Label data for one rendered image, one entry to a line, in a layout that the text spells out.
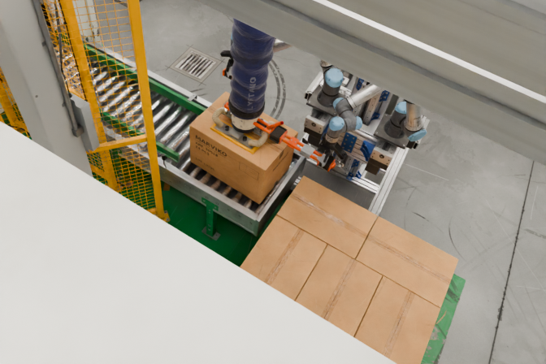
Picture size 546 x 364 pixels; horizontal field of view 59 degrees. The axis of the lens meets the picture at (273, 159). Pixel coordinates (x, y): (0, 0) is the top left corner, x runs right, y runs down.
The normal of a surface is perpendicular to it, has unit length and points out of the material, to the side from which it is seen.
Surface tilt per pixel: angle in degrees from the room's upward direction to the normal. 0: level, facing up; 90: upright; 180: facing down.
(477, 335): 0
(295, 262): 0
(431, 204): 0
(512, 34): 90
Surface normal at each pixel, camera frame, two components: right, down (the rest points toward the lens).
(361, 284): 0.12, -0.60
